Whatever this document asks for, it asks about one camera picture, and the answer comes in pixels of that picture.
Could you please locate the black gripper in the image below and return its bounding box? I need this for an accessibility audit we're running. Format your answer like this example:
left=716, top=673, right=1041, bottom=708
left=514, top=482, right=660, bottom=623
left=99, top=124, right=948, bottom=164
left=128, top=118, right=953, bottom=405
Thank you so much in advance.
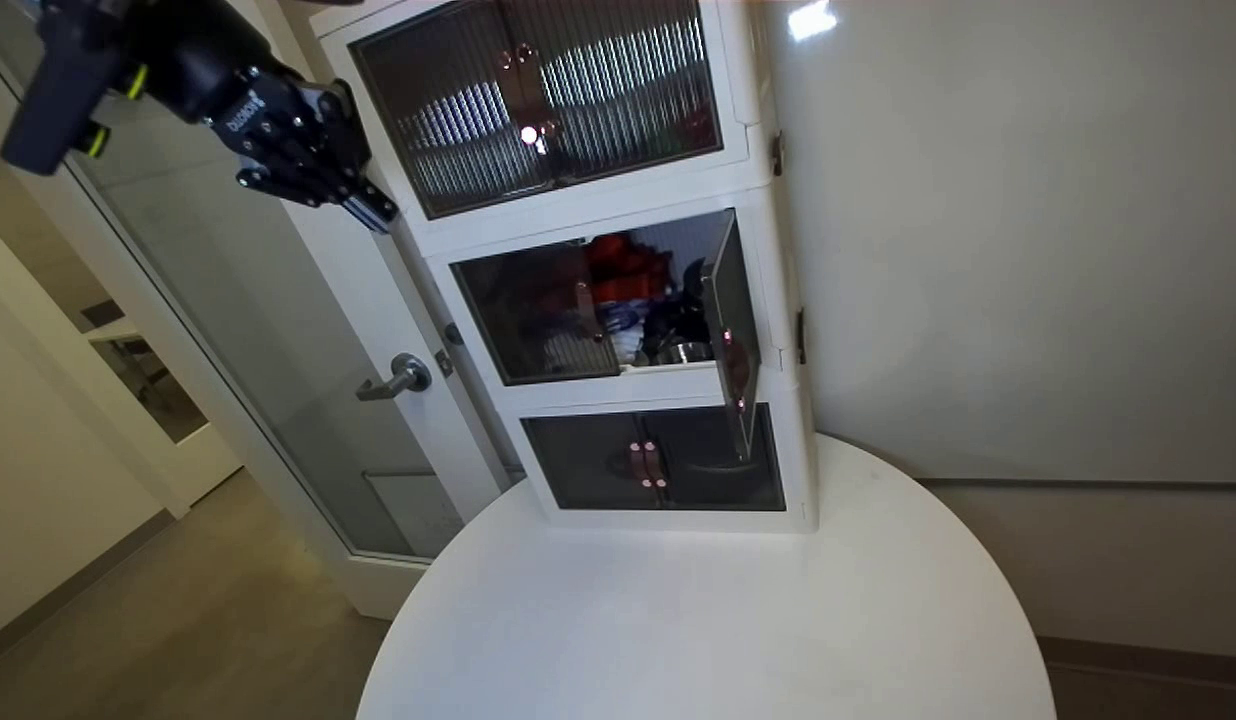
left=152, top=0, right=403, bottom=232

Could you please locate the red item inside cabinet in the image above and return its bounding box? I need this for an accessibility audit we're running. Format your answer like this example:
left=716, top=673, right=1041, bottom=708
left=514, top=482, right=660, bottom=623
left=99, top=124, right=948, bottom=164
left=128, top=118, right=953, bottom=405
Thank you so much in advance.
left=590, top=237, right=678, bottom=311

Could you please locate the black item inside cabinet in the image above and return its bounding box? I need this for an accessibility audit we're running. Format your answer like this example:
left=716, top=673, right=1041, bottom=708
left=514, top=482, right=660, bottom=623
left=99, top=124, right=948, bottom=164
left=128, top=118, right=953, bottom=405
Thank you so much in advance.
left=640, top=262, right=719, bottom=368

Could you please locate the white stacked plastic cabinet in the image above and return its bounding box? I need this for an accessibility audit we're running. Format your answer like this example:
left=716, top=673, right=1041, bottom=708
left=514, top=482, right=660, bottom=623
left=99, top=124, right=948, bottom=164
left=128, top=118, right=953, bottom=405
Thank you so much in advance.
left=307, top=0, right=820, bottom=534

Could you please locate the white room door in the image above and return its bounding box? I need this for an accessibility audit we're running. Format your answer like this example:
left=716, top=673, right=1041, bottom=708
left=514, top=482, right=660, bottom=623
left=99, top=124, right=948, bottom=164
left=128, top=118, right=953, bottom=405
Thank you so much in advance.
left=282, top=198, right=530, bottom=530

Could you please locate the silver door lock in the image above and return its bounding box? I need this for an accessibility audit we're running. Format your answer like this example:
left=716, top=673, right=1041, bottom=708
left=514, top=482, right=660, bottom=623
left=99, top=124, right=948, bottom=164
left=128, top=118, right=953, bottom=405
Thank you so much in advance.
left=432, top=320, right=469, bottom=386

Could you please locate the silver door lever handle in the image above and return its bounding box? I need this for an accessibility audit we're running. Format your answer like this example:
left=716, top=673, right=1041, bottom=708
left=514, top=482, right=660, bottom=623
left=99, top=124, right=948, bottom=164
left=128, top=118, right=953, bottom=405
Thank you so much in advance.
left=353, top=353, right=435, bottom=408

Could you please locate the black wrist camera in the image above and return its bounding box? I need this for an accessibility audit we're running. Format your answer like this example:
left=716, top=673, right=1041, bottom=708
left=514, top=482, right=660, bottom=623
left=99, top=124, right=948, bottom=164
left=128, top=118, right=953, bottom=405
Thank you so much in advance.
left=0, top=0, right=149, bottom=175

